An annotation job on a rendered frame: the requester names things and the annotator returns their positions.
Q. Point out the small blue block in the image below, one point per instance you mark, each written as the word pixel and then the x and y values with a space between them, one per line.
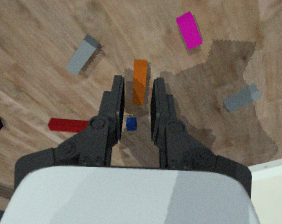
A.
pixel 131 124

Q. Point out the orange rectangular bar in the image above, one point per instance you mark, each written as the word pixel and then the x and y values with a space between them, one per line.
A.
pixel 139 81

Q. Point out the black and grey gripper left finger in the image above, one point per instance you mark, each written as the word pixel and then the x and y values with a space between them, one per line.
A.
pixel 93 144

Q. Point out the red rod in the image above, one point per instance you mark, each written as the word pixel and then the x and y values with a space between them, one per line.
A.
pixel 67 125

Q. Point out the grey rod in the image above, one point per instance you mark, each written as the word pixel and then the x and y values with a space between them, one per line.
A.
pixel 242 98
pixel 82 54

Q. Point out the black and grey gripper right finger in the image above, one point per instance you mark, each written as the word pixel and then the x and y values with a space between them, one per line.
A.
pixel 178 149

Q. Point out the magenta rectangular block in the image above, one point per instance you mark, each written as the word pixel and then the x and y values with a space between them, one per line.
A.
pixel 189 30

